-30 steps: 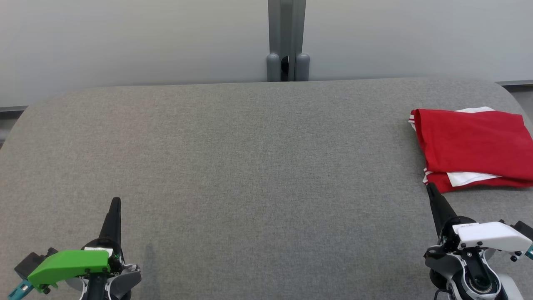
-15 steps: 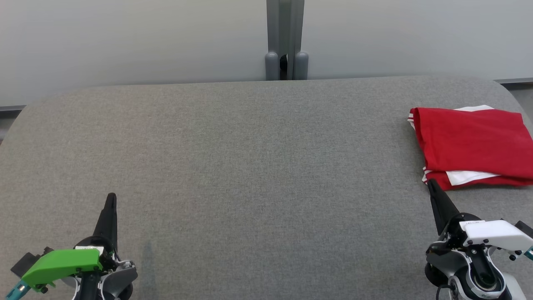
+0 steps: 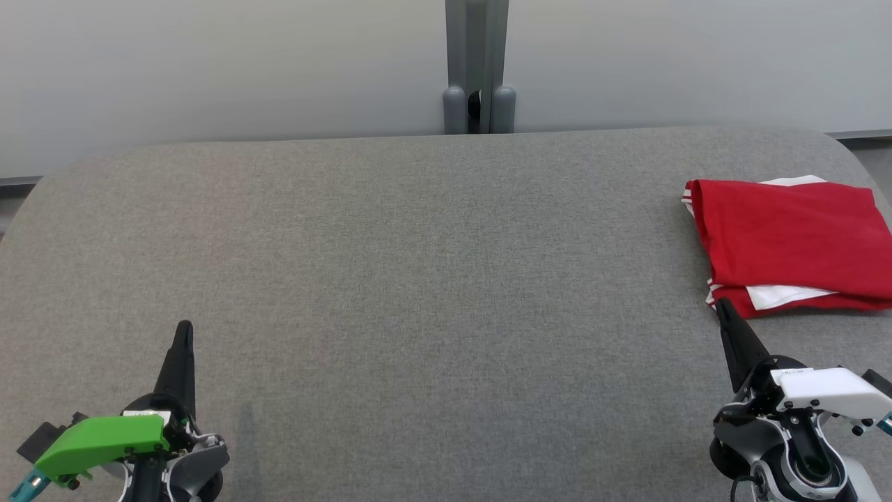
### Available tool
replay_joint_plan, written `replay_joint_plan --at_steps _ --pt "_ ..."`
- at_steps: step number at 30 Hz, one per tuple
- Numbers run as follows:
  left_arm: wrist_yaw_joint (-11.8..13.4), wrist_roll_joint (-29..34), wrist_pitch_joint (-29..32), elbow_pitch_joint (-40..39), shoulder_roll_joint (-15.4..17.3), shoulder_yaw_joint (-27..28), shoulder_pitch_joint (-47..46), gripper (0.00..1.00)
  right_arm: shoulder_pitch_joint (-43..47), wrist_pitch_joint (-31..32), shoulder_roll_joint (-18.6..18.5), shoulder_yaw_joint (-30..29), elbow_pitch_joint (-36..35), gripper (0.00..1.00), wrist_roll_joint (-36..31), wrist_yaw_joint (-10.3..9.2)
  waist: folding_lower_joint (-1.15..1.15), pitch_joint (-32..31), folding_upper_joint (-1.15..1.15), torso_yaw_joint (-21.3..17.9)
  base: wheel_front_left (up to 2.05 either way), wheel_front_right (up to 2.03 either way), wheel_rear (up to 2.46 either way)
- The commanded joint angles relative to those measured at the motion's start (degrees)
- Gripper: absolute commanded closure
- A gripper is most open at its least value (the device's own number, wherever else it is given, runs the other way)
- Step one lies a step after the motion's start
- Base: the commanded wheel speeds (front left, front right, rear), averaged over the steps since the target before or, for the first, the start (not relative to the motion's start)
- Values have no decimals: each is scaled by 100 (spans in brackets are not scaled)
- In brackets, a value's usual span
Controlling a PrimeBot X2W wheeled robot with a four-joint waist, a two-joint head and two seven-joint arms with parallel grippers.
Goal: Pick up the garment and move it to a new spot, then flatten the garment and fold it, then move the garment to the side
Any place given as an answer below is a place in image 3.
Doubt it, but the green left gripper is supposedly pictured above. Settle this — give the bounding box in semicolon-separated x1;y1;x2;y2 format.
33;321;197;487

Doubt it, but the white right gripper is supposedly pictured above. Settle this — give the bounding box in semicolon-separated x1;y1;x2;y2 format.
716;298;892;423

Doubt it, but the red jersey with white sleeves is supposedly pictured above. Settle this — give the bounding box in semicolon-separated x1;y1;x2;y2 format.
682;178;892;320

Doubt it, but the grey partition post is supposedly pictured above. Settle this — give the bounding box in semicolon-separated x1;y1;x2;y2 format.
443;0;518;135

